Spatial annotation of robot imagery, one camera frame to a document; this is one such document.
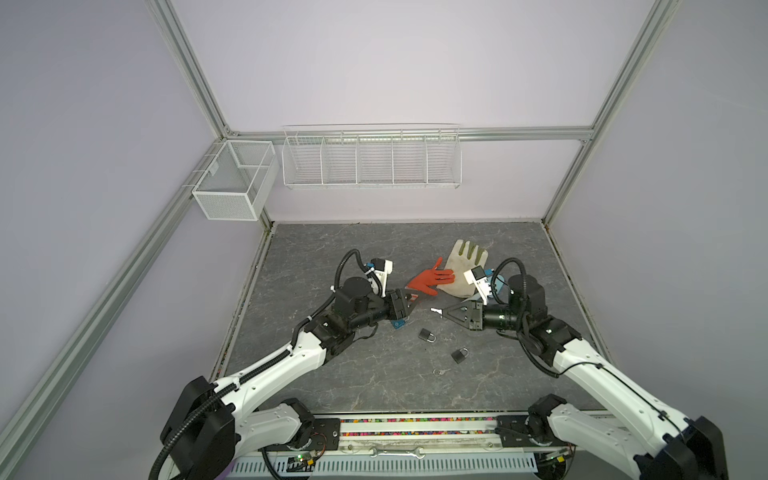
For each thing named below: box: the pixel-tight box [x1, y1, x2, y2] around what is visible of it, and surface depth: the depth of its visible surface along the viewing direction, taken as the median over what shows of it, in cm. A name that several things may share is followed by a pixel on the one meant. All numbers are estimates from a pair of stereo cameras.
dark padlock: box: [451, 347, 469, 364], surface depth 88 cm
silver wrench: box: [369, 446, 426, 459], surface depth 73 cm
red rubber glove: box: [406, 257, 455, 295], surface depth 103 cm
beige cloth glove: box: [437, 239, 489, 299], surface depth 111 cm
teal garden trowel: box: [477, 285, 491, 306], surface depth 69 cm
